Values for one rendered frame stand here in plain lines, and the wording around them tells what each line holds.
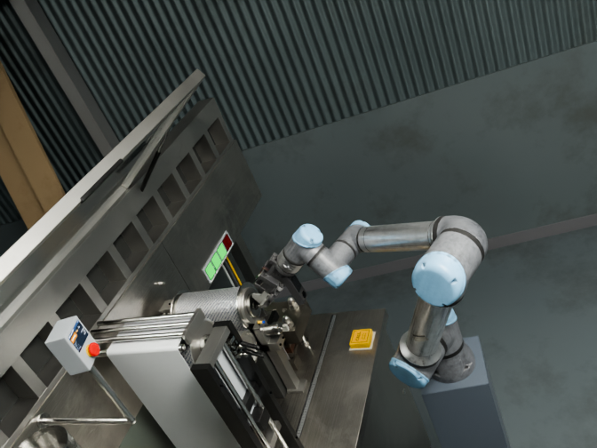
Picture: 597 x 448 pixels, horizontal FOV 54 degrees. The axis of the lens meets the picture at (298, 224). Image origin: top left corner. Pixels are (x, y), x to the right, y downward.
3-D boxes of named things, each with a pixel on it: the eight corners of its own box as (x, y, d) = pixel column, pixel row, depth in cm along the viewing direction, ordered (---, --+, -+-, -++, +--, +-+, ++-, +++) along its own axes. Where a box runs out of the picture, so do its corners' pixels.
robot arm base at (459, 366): (471, 341, 185) (465, 319, 180) (479, 378, 172) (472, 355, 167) (425, 350, 189) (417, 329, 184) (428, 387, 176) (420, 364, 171)
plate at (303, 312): (300, 343, 203) (294, 331, 200) (205, 349, 220) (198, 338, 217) (312, 311, 215) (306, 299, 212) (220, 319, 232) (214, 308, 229)
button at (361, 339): (370, 348, 199) (368, 343, 197) (351, 348, 202) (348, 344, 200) (373, 332, 204) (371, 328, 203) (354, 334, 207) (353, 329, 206)
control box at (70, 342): (97, 369, 121) (71, 335, 116) (70, 376, 123) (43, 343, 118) (107, 345, 127) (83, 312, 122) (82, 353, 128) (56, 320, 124)
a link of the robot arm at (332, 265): (363, 258, 164) (334, 233, 165) (342, 284, 157) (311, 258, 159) (353, 269, 170) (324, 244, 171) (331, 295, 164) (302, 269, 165)
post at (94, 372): (132, 423, 134) (86, 364, 124) (127, 423, 134) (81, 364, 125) (136, 417, 135) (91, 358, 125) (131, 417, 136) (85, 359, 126)
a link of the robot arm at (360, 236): (492, 198, 137) (345, 213, 174) (473, 226, 131) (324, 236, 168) (510, 237, 141) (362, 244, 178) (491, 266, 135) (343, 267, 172)
